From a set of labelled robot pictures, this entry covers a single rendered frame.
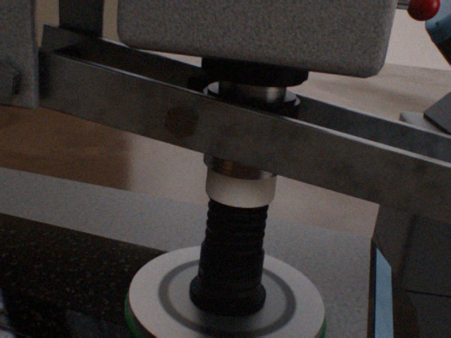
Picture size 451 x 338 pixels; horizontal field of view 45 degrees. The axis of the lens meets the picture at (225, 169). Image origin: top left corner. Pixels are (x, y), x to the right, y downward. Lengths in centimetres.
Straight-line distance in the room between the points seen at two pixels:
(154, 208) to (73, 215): 12
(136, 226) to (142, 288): 21
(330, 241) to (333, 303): 16
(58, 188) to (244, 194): 47
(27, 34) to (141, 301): 28
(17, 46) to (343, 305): 46
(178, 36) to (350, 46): 12
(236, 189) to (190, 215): 34
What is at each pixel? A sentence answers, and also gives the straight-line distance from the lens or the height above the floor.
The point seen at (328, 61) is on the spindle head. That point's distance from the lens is 40.
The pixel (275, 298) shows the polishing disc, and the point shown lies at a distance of 61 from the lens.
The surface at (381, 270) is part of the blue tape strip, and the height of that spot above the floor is 85.
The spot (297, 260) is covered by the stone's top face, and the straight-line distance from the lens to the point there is 75.
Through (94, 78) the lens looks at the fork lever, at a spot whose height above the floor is 113.
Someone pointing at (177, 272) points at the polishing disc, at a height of 90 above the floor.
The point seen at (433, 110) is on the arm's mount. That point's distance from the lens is 176.
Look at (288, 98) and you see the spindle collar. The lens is 50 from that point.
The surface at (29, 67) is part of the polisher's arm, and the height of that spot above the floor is 114.
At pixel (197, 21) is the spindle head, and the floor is 119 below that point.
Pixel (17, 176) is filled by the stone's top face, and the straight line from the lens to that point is 97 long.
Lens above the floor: 123
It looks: 21 degrees down
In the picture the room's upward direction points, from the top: 6 degrees clockwise
